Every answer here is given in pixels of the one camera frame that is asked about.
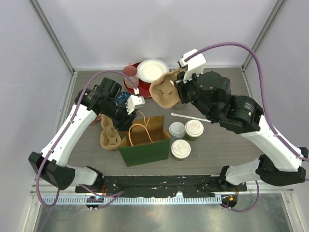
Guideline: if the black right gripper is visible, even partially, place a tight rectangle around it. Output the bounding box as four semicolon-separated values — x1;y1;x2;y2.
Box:
175;67;214;121

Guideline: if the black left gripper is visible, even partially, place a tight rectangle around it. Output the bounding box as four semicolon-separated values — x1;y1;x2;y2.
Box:
101;99;137;132

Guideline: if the blue shell-shaped dish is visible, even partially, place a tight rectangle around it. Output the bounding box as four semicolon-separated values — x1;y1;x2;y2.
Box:
114;92;131;107

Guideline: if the white cup lid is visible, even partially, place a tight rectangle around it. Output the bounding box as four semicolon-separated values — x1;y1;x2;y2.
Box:
171;139;191;157
185;119;204;138

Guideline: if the cardboard cup carrier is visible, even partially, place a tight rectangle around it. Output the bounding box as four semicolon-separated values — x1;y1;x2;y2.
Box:
100;115;121;150
149;68;186;109

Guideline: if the stack of white lids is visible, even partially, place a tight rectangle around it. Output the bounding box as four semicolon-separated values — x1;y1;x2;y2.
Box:
169;122;185;139

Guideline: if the green brown paper bag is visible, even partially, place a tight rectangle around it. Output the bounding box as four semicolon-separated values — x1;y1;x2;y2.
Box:
118;116;171;167

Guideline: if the green paper coffee cup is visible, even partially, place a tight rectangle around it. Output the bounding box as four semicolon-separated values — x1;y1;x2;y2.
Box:
173;155;187;161

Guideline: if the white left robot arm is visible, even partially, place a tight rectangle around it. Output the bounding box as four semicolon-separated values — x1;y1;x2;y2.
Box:
28;78;145;193

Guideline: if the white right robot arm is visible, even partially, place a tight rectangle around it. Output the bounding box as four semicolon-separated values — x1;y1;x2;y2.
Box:
174;71;309;191

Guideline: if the wrapped white straw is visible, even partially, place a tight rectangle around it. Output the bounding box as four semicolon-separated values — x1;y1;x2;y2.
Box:
170;113;211;122

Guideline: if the pink floral mug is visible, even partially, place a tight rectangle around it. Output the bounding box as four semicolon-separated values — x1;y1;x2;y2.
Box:
123;65;139;88

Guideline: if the red round tray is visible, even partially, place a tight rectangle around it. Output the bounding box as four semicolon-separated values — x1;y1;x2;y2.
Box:
123;62;155;99

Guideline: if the white paper plate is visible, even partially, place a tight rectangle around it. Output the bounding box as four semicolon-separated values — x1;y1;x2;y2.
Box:
137;59;169;83

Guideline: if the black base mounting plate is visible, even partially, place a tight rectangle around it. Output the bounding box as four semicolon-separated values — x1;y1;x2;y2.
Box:
74;174;247;199

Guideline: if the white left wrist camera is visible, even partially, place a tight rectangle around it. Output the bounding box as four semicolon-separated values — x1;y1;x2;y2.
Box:
126;95;145;115

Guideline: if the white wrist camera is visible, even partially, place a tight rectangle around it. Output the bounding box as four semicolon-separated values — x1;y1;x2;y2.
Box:
126;95;145;115
178;49;206;83

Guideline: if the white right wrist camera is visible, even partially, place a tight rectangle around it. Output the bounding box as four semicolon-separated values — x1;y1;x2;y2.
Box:
178;49;206;83

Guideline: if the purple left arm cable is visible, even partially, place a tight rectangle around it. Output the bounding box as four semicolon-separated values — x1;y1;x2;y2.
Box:
35;70;140;210

